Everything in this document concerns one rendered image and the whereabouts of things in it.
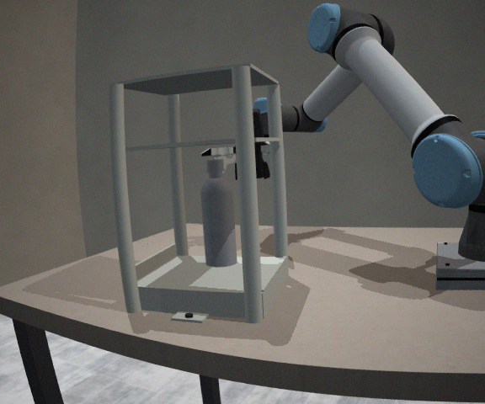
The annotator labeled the grey shelving unit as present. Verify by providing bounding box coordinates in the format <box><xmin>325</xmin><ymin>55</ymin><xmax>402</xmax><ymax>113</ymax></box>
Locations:
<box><xmin>108</xmin><ymin>63</ymin><xmax>289</xmax><ymax>323</ymax></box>

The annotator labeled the grey bottle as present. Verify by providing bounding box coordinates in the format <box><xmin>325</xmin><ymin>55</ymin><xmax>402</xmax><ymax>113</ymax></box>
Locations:
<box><xmin>200</xmin><ymin>159</ymin><xmax>237</xmax><ymax>267</ymax></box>

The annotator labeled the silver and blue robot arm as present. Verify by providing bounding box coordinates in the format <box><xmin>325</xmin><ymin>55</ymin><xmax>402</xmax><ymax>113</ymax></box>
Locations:
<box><xmin>280</xmin><ymin>3</ymin><xmax>485</xmax><ymax>262</ymax></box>

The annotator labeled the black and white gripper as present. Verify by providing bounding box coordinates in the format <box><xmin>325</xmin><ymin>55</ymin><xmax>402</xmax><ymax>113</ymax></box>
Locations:
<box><xmin>201</xmin><ymin>142</ymin><xmax>271</xmax><ymax>180</ymax></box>

